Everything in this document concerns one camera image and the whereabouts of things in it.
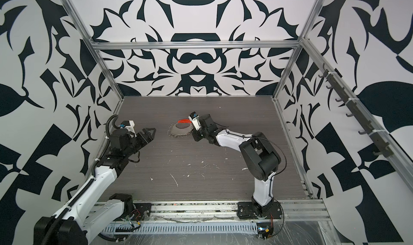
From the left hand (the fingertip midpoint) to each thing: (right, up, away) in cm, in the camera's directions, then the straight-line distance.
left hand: (151, 129), depth 81 cm
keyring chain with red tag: (+12, -1, +19) cm, 23 cm away
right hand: (+20, -1, +12) cm, 23 cm away
